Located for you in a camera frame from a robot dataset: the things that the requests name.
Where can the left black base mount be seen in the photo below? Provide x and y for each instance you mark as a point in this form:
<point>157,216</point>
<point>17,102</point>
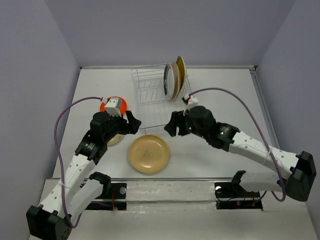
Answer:
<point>113,199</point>

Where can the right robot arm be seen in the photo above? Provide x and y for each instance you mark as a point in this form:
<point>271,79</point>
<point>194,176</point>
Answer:
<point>293,174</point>

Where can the white wire dish rack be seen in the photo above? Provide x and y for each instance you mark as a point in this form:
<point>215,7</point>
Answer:
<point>152,106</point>

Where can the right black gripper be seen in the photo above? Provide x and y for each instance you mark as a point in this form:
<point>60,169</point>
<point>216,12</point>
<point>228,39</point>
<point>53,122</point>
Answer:
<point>178,117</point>

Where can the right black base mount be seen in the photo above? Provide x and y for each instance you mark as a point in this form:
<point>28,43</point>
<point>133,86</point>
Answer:
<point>231,196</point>

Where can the beige oval flower plate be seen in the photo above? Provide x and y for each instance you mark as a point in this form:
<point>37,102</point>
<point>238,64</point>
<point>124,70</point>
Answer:
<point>177,79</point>

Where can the orange round plate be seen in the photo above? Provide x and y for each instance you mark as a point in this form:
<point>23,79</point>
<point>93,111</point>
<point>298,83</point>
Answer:
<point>123,107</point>

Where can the white plate green rim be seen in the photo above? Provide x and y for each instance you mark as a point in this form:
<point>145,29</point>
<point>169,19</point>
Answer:
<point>168,82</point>

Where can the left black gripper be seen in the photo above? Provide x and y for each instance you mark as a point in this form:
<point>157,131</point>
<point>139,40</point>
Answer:
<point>133,123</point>

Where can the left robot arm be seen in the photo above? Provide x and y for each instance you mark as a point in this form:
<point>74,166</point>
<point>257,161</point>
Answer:
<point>59,213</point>

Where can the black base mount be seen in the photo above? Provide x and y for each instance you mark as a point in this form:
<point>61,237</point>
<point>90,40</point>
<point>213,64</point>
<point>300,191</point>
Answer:
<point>113,199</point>
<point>231,196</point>

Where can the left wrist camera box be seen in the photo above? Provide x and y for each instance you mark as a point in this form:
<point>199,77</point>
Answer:
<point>112,106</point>

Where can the yellow bear plate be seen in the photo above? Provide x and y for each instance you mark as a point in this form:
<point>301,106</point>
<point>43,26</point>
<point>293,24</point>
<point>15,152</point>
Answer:
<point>148,154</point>

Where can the small beige round plate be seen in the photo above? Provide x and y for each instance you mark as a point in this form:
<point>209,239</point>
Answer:
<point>115,139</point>

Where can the green woven bamboo tray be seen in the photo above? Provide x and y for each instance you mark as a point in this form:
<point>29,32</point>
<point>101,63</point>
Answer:
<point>182,68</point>

